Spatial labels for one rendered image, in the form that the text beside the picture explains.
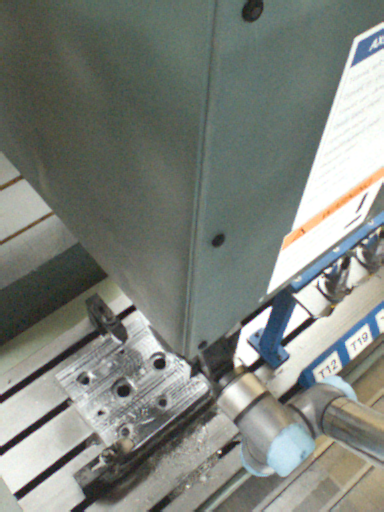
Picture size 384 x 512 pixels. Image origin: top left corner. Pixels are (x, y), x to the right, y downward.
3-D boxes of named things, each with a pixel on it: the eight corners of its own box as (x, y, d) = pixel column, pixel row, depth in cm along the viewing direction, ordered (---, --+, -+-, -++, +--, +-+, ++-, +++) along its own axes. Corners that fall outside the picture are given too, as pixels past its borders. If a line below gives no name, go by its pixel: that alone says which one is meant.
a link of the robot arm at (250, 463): (305, 451, 100) (320, 435, 91) (255, 488, 96) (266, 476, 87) (277, 415, 103) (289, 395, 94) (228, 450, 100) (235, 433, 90)
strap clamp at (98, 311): (133, 352, 133) (130, 324, 120) (121, 361, 131) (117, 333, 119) (100, 313, 138) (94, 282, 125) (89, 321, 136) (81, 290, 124)
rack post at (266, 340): (290, 356, 134) (319, 296, 109) (274, 369, 132) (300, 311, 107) (261, 326, 138) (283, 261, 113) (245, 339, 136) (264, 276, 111)
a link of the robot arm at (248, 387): (235, 414, 83) (274, 381, 87) (215, 391, 85) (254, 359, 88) (230, 428, 90) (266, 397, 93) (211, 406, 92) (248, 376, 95)
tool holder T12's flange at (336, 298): (327, 270, 112) (330, 263, 110) (353, 287, 110) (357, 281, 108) (309, 290, 109) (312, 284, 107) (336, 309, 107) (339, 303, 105)
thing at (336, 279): (331, 268, 109) (340, 249, 103) (351, 281, 108) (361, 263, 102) (319, 283, 107) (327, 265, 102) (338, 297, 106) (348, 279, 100)
